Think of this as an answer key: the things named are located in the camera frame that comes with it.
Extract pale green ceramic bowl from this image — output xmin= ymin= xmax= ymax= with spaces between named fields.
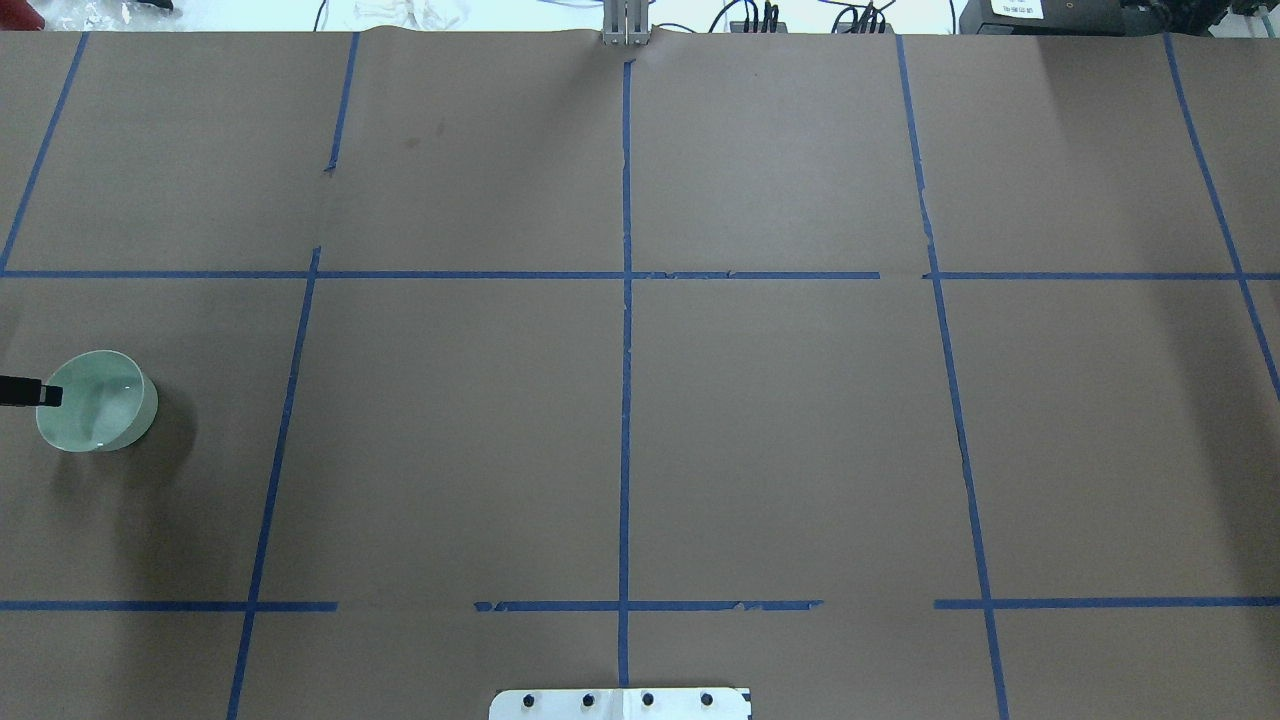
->
xmin=36 ymin=350 xmax=159 ymax=454

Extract black printer box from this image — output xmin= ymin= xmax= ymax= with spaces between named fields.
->
xmin=957 ymin=1 xmax=1230 ymax=37

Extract black power strip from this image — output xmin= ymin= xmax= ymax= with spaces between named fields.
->
xmin=718 ymin=1 xmax=788 ymax=35
xmin=829 ymin=3 xmax=890 ymax=35

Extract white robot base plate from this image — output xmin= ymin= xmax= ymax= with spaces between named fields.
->
xmin=488 ymin=687 xmax=753 ymax=719

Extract aluminium frame post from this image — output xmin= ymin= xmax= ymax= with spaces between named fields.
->
xmin=600 ymin=0 xmax=652 ymax=47

